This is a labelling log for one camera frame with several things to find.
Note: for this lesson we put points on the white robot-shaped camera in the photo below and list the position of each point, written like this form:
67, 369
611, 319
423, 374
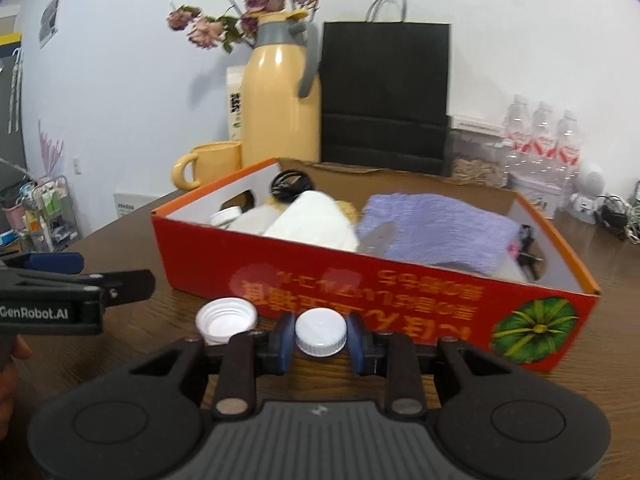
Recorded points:
589, 187

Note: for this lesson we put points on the floral metal tin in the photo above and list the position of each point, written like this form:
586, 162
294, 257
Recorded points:
540, 195

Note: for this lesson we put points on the small flat white box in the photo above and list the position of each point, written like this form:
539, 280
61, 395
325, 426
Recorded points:
477, 125

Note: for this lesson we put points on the person's left hand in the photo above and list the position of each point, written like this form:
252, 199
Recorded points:
7, 375

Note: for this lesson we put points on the wall poster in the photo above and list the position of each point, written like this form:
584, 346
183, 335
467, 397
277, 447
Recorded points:
51, 17

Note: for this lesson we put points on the white cloth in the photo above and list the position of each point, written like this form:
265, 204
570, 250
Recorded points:
310, 220

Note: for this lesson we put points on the purple flower wall sticker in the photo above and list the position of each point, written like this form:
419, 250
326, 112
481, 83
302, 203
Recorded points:
52, 152

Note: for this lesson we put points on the yellow white plush toy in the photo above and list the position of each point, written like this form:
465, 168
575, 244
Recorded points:
348, 210

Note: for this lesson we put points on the yellow mug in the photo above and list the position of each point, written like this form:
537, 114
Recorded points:
220, 162

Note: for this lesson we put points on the red cardboard box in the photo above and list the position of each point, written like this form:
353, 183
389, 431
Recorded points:
400, 300

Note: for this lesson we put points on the black paper bag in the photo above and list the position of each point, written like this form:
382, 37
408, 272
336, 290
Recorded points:
385, 95

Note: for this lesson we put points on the white bottle cap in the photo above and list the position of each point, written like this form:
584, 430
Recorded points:
320, 332
225, 217
225, 320

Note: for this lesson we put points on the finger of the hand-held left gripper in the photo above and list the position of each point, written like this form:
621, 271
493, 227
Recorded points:
125, 284
55, 262

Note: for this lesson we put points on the yellow thermos jug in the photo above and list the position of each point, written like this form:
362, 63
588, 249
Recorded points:
277, 110

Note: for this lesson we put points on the clear jar of seeds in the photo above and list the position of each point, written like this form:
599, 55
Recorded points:
477, 167

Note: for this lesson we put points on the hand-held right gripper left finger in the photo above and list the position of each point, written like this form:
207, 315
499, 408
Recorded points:
284, 345

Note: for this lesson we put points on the storage cart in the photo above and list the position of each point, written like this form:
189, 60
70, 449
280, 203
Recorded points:
45, 215

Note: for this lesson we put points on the purple knitted cloth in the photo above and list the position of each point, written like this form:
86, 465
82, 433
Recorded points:
440, 225

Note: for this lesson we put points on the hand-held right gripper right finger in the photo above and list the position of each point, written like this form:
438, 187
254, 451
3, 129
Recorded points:
356, 347

